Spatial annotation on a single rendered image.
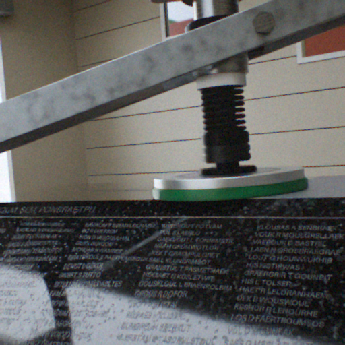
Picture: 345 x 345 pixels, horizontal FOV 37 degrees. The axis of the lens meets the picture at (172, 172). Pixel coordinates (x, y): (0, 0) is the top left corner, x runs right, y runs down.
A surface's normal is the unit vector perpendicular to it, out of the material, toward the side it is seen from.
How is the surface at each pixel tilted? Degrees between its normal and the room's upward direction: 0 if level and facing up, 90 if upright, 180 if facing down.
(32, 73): 90
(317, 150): 90
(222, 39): 90
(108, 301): 45
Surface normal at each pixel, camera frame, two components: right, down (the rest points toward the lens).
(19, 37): 0.79, -0.03
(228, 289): -0.41, -0.64
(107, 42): -0.61, 0.09
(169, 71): -0.04, 0.06
